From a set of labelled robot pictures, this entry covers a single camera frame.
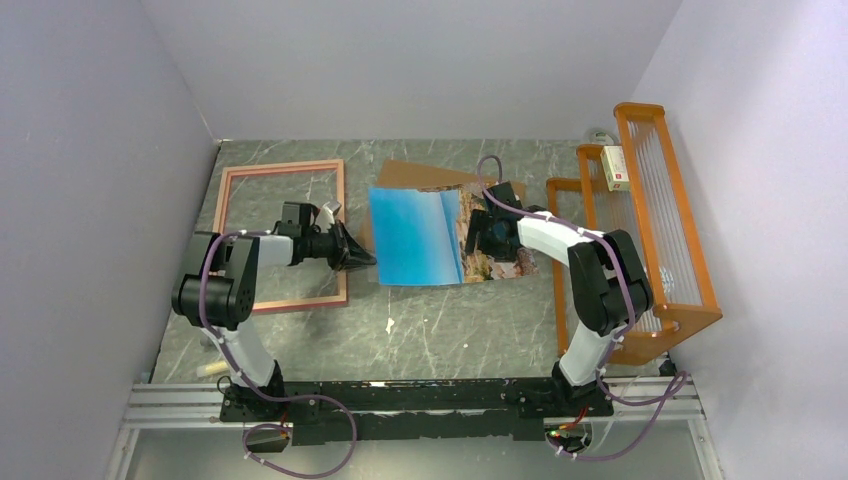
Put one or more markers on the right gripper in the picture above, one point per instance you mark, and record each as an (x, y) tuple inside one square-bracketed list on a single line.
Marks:
[(480, 220)]

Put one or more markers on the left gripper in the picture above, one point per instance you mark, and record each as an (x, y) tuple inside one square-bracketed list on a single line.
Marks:
[(348, 253)]

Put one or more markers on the seaside landscape photo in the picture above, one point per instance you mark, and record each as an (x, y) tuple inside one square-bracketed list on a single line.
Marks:
[(420, 235)]

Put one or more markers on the pink wooden picture frame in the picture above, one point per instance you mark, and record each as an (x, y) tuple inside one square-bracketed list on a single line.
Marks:
[(251, 198)]

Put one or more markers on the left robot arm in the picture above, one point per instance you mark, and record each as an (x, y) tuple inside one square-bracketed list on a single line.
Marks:
[(216, 286)]

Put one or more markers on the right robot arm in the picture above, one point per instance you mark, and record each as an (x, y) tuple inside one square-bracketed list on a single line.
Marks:
[(610, 289)]

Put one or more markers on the small white red box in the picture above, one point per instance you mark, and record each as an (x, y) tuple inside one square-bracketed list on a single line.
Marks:
[(614, 166)]

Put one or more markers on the orange wooden rack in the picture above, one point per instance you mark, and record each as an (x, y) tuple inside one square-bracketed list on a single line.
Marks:
[(656, 212)]

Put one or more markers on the white blue can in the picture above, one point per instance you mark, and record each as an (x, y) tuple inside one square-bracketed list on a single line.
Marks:
[(667, 281)]

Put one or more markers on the yellow orange marker tube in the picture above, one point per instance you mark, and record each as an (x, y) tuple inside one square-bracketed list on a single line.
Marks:
[(212, 369)]

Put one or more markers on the white round wall object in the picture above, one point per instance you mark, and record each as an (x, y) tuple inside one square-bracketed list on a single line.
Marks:
[(601, 137)]

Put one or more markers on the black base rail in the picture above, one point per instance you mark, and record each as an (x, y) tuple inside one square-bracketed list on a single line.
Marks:
[(320, 412)]

